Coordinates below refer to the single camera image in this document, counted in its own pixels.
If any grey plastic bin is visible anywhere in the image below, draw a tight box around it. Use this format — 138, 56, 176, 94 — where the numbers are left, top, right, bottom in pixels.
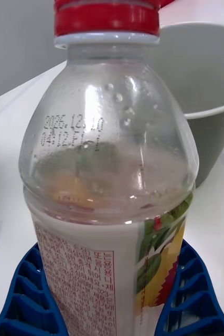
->
157, 22, 224, 188

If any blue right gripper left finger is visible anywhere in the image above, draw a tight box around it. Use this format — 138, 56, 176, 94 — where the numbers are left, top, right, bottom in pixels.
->
0, 241, 65, 336

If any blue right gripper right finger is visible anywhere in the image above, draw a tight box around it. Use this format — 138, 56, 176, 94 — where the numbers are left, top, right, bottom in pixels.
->
153, 238, 224, 336

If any clear bottle with red cap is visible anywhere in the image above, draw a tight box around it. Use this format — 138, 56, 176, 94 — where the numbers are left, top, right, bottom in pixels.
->
18, 0, 199, 336

